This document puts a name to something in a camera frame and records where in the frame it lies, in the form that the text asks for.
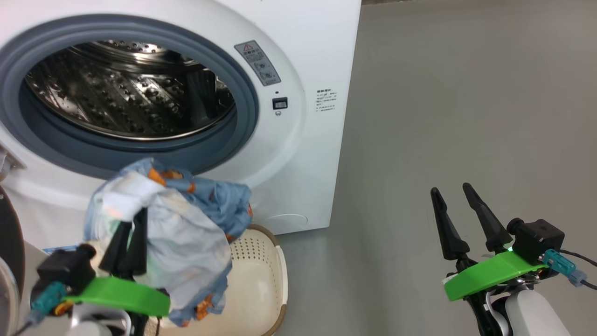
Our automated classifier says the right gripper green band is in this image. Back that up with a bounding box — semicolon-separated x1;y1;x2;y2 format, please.
430;182;548;301

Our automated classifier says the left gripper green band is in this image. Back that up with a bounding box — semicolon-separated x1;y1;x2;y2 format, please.
63;208;171;318

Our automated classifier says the pale blue garment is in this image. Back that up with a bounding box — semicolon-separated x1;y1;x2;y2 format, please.
84;172;234;308

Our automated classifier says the blue garment with orange print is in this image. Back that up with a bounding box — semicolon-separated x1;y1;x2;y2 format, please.
119;158;255;327

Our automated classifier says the black round glass washer door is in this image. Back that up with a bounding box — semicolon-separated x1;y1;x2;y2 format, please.
0;187;26;336

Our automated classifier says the cream perforated laundry basket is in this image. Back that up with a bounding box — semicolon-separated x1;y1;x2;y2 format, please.
89;224;288;336

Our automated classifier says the grey rubber door gasket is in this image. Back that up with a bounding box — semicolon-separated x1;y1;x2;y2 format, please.
0;14;259;180

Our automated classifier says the white front-load washing machine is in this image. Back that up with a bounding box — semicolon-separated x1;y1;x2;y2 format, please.
0;0;362;255

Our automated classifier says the blue energy label sticker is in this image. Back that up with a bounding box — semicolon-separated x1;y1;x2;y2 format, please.
43;244;80;255

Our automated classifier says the steel washer drum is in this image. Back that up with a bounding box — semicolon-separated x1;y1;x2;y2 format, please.
24;40;236;141

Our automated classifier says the round filter cover panel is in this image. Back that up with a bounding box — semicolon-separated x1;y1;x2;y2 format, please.
266;214;308;234

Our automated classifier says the white text sticker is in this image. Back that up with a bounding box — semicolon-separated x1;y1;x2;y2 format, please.
316;89;338;113

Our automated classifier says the grey warning sticker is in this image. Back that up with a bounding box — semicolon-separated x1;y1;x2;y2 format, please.
234;40;282;87

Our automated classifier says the teal right connector with cable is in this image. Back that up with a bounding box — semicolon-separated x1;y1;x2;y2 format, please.
543;249;597;291

